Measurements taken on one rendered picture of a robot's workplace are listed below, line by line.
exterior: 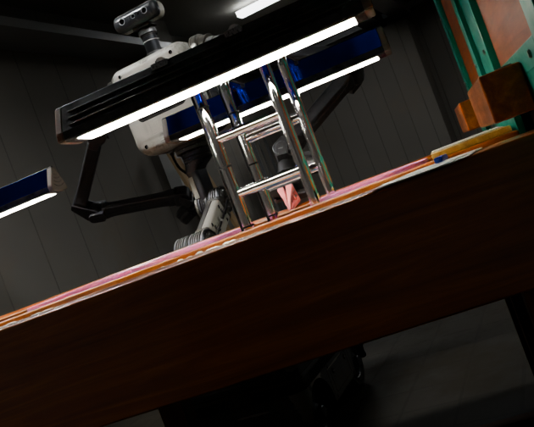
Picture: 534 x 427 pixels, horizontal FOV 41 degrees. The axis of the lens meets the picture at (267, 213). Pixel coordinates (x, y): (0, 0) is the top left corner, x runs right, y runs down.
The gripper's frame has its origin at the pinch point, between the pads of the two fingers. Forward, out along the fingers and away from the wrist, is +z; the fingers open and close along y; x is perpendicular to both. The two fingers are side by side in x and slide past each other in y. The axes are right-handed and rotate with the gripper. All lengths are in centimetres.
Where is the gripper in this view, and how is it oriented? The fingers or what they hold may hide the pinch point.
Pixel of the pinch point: (290, 209)
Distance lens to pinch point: 203.2
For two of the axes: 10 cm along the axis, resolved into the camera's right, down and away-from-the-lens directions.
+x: 4.1, 6.6, 6.3
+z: 0.4, 6.7, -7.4
